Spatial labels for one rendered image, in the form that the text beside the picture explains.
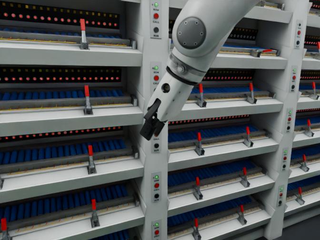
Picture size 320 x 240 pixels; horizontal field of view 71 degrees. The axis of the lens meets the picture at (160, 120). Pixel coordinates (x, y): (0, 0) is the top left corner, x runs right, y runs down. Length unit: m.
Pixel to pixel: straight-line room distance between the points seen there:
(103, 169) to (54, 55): 0.39
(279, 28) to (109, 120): 0.90
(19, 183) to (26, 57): 0.37
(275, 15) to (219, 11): 0.80
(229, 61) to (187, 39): 0.61
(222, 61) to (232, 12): 0.59
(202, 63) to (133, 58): 0.36
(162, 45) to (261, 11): 0.47
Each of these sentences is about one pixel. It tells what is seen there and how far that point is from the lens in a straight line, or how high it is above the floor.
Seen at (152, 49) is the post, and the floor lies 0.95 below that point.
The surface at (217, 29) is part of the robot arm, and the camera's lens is 0.37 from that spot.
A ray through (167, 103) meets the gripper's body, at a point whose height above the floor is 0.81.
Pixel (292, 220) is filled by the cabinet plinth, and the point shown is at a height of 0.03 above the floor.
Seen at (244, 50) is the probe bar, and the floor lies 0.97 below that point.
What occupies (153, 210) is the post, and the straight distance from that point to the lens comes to 0.93.
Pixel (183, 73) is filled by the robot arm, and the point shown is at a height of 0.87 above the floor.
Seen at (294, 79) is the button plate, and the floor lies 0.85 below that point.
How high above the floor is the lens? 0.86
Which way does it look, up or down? 11 degrees down
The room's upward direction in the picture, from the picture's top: straight up
